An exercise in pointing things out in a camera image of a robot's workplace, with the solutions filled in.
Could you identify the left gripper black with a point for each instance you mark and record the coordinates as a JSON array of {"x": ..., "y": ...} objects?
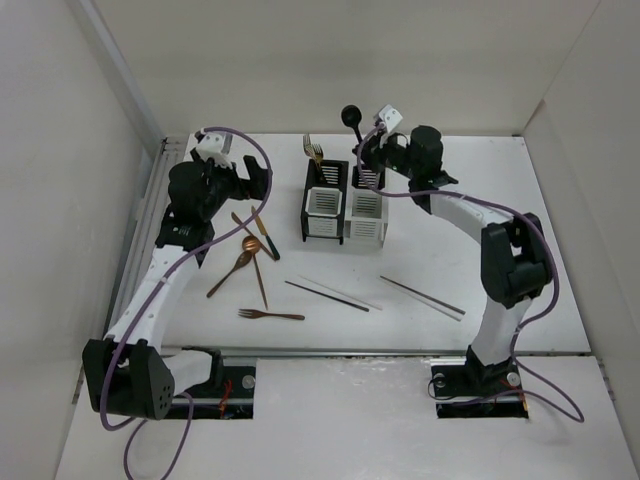
[{"x": 254, "y": 187}]

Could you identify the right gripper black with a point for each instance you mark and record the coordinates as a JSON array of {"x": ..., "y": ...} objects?
[{"x": 371, "y": 151}]

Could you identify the black spoon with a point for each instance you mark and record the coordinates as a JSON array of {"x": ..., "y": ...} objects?
[{"x": 351, "y": 117}]

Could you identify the copper fork long handle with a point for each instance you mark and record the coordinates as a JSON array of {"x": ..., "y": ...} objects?
[{"x": 309, "y": 150}]

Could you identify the silver fork green handle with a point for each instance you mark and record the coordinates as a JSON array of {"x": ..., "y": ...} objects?
[{"x": 318, "y": 156}]

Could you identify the dark copper spoon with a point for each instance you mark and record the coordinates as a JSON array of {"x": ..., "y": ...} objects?
[{"x": 242, "y": 260}]

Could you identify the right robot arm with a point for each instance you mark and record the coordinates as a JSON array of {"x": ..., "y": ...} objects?
[{"x": 516, "y": 263}]

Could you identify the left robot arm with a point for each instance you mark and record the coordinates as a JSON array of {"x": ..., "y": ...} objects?
[{"x": 125, "y": 371}]

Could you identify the white utensil container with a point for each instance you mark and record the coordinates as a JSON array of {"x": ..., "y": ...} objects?
[{"x": 366, "y": 218}]

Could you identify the black utensil container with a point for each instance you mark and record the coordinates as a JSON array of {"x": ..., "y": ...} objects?
[{"x": 323, "y": 206}]

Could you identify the dark brown fork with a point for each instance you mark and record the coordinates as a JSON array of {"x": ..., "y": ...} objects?
[{"x": 257, "y": 314}]

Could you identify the black chopstick left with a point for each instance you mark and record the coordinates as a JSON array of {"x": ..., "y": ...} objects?
[{"x": 327, "y": 296}]

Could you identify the black chopstick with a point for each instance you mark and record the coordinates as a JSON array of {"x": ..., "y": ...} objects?
[
  {"x": 327, "y": 296},
  {"x": 424, "y": 295}
]

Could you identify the black chopstick right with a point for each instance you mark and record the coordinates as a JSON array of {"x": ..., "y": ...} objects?
[{"x": 424, "y": 295}]

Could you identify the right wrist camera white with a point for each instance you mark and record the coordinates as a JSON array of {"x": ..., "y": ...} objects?
[{"x": 387, "y": 119}]

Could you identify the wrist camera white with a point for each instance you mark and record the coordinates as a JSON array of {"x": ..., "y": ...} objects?
[
  {"x": 387, "y": 119},
  {"x": 212, "y": 145}
]

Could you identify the gold knife green handle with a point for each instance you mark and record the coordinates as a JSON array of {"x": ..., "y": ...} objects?
[{"x": 275, "y": 253}]

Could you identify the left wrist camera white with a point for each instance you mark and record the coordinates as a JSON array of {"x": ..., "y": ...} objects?
[{"x": 212, "y": 145}]

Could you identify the aluminium rail left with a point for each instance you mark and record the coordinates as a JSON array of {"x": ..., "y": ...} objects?
[{"x": 147, "y": 213}]

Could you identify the aluminium rail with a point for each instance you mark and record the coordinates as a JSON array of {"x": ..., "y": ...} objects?
[
  {"x": 292, "y": 353},
  {"x": 147, "y": 213}
]

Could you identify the aluminium rail front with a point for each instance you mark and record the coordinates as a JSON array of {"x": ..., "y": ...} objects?
[{"x": 292, "y": 353}]

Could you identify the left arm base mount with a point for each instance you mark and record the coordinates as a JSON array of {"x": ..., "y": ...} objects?
[{"x": 235, "y": 382}]

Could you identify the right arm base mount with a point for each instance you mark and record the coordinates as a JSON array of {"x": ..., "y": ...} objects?
[{"x": 473, "y": 391}]

